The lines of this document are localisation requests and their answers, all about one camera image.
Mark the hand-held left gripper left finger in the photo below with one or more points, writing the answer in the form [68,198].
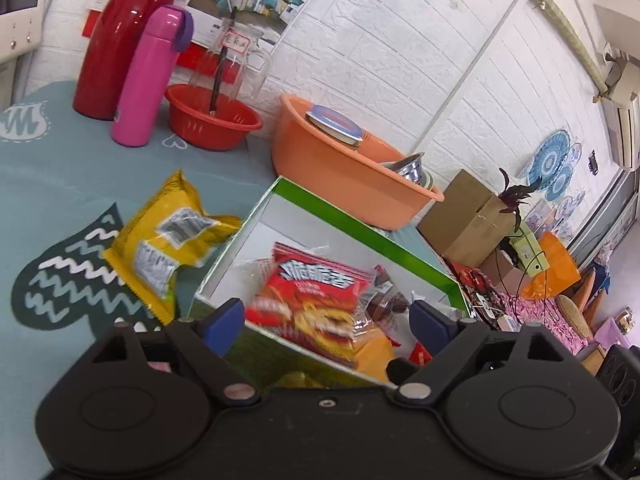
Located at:
[225,322]

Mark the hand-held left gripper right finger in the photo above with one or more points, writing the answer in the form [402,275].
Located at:
[430,325]

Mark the pile of assorted snacks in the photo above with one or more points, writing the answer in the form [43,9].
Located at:
[387,302]

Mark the orange snack packet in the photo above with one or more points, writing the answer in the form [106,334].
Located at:
[375,357]

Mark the red chips packet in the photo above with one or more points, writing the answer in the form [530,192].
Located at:
[310,305]

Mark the green cardboard box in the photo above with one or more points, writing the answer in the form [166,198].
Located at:
[300,230]

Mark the dark red packets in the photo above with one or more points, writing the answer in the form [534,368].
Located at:
[465,275]

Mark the white power strip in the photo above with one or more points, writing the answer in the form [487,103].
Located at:
[492,310]

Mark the small cardboard box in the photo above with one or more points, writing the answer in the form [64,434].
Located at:
[500,270]

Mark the yellow snack packet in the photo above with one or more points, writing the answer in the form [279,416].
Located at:
[165,240]

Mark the pink floral cloth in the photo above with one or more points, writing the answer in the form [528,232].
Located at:
[540,320]

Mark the large cardboard box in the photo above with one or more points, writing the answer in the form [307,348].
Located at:
[465,220]

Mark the pale green box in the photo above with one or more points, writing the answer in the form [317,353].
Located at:
[527,247]

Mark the orange plastic bag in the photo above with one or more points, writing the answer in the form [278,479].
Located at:
[550,265]

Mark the small metal bowl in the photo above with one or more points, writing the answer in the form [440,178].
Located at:
[422,181]

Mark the woven straw cushion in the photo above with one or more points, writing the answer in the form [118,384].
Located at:
[575,317]

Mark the dark purple plant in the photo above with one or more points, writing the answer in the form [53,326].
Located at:
[517,195]

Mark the steel bowl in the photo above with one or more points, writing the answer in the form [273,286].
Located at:
[405,165]

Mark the orange plastic tub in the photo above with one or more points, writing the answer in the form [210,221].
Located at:
[325,175]

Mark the red plastic basin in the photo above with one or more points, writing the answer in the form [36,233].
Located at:
[215,132]

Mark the black speaker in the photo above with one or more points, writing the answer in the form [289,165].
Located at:
[620,375]

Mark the teal printed tablecloth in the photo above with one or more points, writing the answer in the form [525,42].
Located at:
[60,185]

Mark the blue-lid container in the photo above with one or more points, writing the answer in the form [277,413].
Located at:
[332,122]

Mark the dark long spoon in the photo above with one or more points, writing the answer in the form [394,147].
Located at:
[220,75]

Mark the pink thermos bottle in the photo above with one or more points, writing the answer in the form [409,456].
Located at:
[145,80]

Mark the glass pitcher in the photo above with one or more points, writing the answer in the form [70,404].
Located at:
[242,60]

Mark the white air conditioner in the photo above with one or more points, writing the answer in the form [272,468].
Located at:
[625,110]

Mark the red thermos jug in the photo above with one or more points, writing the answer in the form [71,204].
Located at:
[115,35]

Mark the pale green ceiling pipe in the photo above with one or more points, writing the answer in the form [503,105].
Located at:
[560,16]

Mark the white appliance with screen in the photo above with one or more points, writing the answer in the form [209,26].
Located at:
[20,0]

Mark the blue woven wall decoration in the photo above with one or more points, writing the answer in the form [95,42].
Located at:
[547,157]

